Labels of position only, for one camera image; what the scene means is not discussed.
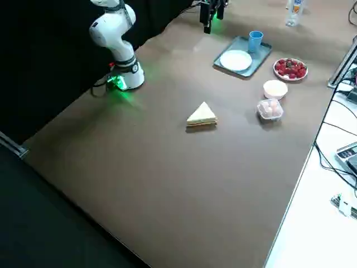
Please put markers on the triangular white bread sandwich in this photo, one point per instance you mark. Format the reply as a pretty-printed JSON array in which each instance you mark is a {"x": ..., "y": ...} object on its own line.
[{"x": 203, "y": 114}]

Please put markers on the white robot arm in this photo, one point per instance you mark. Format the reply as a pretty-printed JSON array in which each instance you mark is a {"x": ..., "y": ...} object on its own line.
[{"x": 111, "y": 30}]

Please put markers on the blue plastic cup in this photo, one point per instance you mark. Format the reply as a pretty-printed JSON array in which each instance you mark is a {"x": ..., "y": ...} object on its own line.
[{"x": 255, "y": 42}]

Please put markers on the white round plate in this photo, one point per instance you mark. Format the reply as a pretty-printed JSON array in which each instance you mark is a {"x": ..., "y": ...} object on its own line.
[{"x": 235, "y": 61}]

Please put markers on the grey-blue rectangular tray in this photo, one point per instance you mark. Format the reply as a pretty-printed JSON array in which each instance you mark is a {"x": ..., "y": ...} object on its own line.
[{"x": 262, "y": 57}]

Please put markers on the clear milk bottle blue cap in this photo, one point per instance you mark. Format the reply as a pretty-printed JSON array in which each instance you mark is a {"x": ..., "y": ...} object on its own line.
[{"x": 293, "y": 15}]

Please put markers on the pink strawberry plate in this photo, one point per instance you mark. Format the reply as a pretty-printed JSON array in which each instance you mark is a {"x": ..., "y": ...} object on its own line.
[{"x": 290, "y": 78}]

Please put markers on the red strawberry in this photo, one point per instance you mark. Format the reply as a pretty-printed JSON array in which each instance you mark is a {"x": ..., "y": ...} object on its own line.
[
  {"x": 281, "y": 62},
  {"x": 279, "y": 68},
  {"x": 293, "y": 74},
  {"x": 300, "y": 67},
  {"x": 301, "y": 73},
  {"x": 290, "y": 64}
]

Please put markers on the white round bowl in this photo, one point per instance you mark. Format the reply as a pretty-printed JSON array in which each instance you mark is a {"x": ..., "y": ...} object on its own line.
[{"x": 275, "y": 89}]

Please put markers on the clear plastic egg container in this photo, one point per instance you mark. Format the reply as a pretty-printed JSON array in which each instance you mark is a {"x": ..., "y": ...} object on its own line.
[{"x": 269, "y": 115}]

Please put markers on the small black box device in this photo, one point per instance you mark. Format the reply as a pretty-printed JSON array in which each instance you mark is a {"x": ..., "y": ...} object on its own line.
[{"x": 352, "y": 95}]

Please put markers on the black backdrop curtain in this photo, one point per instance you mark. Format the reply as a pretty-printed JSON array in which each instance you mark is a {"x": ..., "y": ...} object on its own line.
[{"x": 42, "y": 69}]

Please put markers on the grey electronic device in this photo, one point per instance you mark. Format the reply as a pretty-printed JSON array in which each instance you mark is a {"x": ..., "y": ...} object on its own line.
[{"x": 347, "y": 157}]

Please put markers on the small circuit board connector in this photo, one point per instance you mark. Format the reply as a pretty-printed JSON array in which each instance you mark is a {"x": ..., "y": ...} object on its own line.
[{"x": 344, "y": 207}]

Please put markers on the aluminium frame bar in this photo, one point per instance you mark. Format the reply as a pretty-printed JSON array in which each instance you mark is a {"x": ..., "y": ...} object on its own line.
[
  {"x": 341, "y": 65},
  {"x": 15, "y": 146}
]

